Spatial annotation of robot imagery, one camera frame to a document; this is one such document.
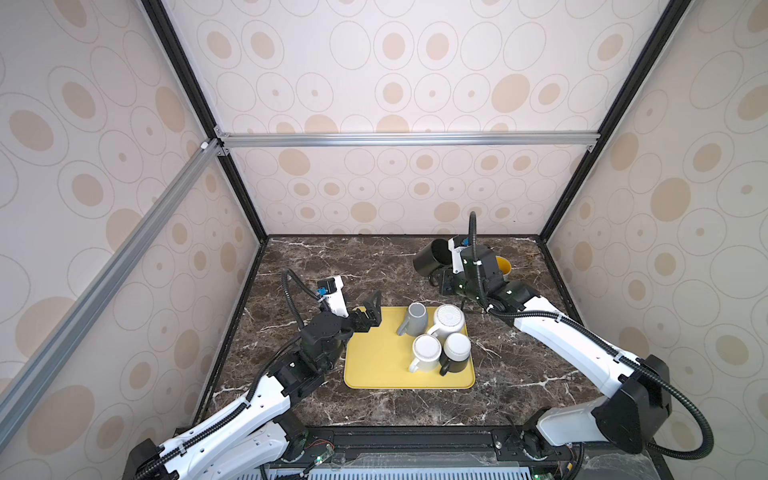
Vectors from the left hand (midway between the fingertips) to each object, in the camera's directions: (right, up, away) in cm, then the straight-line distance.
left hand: (373, 292), depth 71 cm
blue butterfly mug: (+42, +6, +29) cm, 52 cm away
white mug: (+14, -18, +13) cm, 26 cm away
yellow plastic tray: (0, -21, +17) cm, 27 cm away
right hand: (+16, +4, +9) cm, 19 cm away
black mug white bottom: (+22, -17, +9) cm, 29 cm away
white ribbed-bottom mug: (+21, -10, +17) cm, 28 cm away
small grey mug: (+12, -10, +17) cm, 23 cm away
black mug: (+15, +9, +5) cm, 18 cm away
